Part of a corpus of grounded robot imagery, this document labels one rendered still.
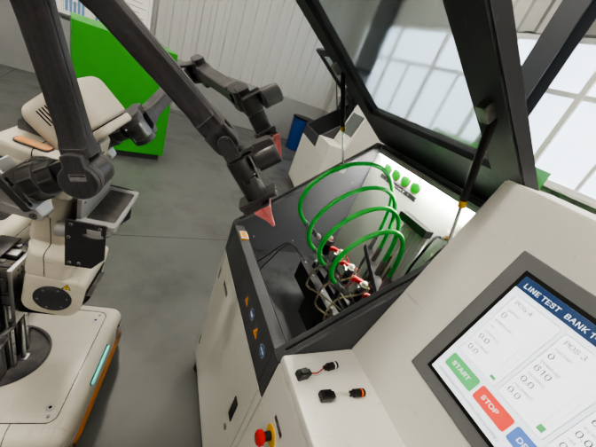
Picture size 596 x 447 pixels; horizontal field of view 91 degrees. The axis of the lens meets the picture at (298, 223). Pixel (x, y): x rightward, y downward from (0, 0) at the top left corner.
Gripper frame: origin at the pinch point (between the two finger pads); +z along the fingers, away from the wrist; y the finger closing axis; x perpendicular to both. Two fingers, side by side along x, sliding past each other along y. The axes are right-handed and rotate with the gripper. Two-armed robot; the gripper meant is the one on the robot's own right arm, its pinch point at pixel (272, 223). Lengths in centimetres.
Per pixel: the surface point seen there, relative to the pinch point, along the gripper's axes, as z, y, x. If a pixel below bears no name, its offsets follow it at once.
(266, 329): 25.4, -14.8, -10.4
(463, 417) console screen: 36, 23, -42
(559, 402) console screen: 28, 37, -47
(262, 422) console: 41, -24, -26
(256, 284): 22.1, -16.5, 7.0
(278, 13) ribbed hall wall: -102, 90, 698
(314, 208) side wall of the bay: 28, 10, 51
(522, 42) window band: 88, 357, 373
